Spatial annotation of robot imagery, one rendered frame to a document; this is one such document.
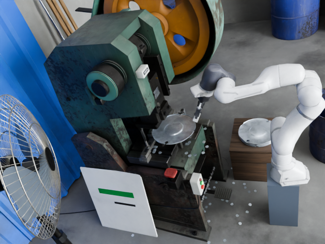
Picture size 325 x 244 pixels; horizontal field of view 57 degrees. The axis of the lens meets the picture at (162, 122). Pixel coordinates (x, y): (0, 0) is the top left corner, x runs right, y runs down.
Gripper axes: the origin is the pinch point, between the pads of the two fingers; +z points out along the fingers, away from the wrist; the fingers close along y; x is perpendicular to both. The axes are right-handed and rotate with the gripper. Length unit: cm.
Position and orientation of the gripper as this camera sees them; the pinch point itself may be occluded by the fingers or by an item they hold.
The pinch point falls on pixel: (196, 117)
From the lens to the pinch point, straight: 180.1
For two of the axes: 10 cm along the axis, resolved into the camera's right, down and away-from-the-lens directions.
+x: -9.2, -3.7, 1.5
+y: 3.7, -6.6, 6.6
